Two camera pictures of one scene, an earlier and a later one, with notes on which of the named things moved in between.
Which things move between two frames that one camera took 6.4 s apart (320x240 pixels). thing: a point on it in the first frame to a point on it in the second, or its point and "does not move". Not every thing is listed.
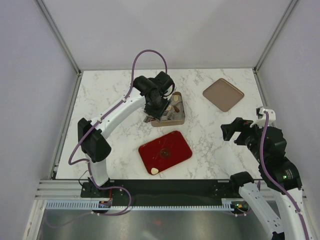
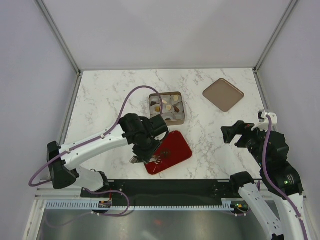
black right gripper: (237, 124) does not move
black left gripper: (158, 114) to (145, 156)
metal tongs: (166, 115) to (135, 159)
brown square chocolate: (176, 109) does not move
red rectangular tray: (164, 151) does not move
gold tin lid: (223, 94) does not move
